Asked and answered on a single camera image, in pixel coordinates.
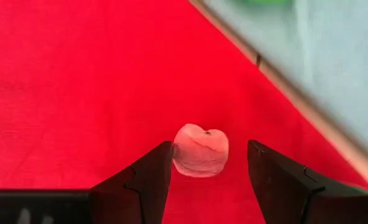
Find green toy pear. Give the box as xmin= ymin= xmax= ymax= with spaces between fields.
xmin=239 ymin=0 xmax=293 ymax=4

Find red cloth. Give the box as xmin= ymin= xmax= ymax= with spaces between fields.
xmin=0 ymin=0 xmax=368 ymax=224

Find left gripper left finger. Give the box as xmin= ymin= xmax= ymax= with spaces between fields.
xmin=90 ymin=141 xmax=174 ymax=224

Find pink toy apple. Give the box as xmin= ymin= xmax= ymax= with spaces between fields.
xmin=172 ymin=123 xmax=230 ymax=179

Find light blue cloth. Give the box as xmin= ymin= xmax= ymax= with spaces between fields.
xmin=199 ymin=0 xmax=368 ymax=162

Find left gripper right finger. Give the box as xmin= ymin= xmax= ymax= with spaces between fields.
xmin=247 ymin=139 xmax=368 ymax=224

